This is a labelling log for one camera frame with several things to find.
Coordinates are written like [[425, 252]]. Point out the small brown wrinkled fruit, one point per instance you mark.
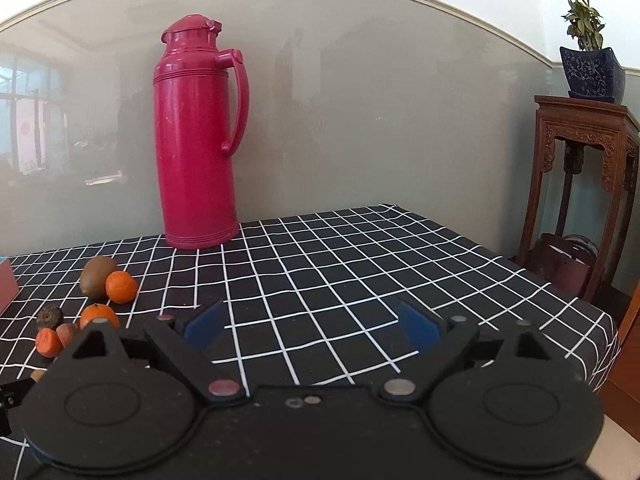
[[67, 334]]

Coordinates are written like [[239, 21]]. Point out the red cardboard box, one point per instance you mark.
[[6, 285]]

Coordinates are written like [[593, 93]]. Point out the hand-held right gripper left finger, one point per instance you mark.
[[205, 326]]

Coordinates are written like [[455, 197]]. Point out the pink thermos jug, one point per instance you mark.
[[195, 160]]

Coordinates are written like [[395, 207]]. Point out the brown kiwi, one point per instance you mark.
[[96, 275]]

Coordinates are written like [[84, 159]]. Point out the green potted plant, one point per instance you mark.
[[582, 22]]

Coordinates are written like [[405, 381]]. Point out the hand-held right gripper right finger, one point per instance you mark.
[[417, 329]]

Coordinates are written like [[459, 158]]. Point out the carved wooden plant stand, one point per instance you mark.
[[585, 120]]

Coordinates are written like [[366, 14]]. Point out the dark wrinkled dried fruit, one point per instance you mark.
[[50, 317]]

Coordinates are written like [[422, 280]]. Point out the black white checked tablecloth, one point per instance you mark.
[[325, 285]]

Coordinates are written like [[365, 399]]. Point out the blue patterned flowerpot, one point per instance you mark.
[[592, 71]]

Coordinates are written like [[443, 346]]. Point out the dark red bag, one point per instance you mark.
[[567, 267]]

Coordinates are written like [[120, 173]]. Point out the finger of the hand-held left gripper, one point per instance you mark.
[[12, 395]]

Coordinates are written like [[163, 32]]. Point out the small orange tangerine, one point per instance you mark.
[[48, 343]]

